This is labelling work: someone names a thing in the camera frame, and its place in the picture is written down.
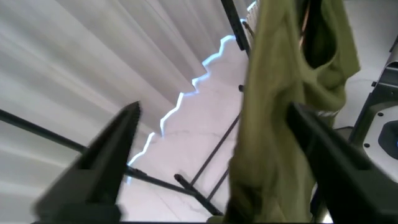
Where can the white curtain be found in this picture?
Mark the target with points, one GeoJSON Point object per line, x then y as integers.
{"type": "Point", "coordinates": [77, 56]}

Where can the black clothes rack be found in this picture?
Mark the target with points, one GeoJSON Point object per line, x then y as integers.
{"type": "Point", "coordinates": [236, 28]}

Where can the white laundry basket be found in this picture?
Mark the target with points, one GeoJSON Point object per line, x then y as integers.
{"type": "Point", "coordinates": [253, 15]}

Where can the pink clothes hanger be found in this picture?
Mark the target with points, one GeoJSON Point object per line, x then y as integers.
{"type": "Point", "coordinates": [306, 18]}

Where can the green printed shirt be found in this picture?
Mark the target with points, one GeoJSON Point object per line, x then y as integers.
{"type": "Point", "coordinates": [270, 109]}

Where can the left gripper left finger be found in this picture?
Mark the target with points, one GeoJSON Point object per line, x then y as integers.
{"type": "Point", "coordinates": [87, 193]}

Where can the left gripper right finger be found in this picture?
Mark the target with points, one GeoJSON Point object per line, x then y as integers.
{"type": "Point", "coordinates": [357, 193]}

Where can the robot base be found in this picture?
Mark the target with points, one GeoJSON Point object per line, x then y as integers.
{"type": "Point", "coordinates": [379, 130]}

